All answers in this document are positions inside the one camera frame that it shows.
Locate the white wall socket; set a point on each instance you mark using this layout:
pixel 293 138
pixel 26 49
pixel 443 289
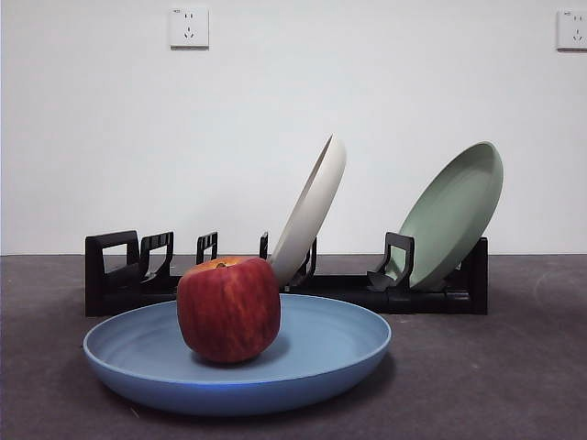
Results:
pixel 573 29
pixel 190 27

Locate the red apple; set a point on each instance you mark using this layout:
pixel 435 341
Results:
pixel 229 311

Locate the white plate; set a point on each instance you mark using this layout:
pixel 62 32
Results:
pixel 312 206

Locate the black plate rack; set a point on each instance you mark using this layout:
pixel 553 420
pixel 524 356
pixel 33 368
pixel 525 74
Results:
pixel 119 293

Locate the green plate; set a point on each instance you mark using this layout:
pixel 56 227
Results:
pixel 449 215

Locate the blue plate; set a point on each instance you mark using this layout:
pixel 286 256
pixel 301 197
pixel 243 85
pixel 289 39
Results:
pixel 321 348

